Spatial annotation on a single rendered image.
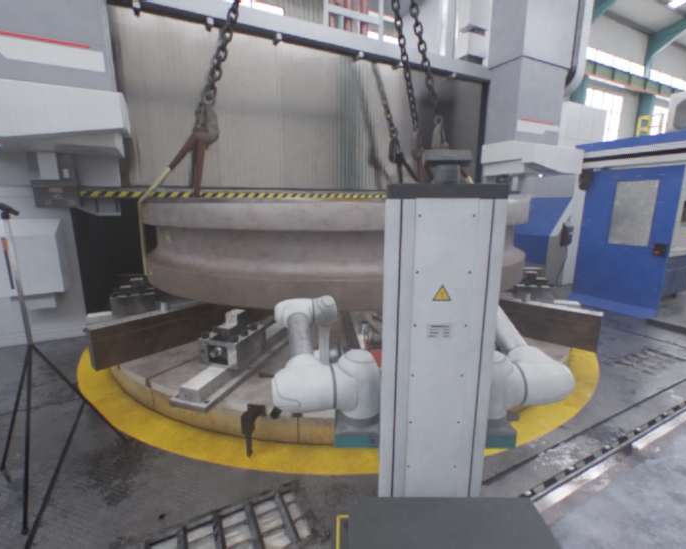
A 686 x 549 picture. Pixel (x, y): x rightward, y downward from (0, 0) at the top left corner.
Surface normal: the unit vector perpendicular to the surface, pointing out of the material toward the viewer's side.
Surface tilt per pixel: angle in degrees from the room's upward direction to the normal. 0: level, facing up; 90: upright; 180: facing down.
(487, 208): 90
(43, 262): 90
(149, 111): 90
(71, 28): 90
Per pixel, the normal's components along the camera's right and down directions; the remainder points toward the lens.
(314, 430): -0.04, 0.20
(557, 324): -0.65, 0.15
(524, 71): 0.46, 0.18
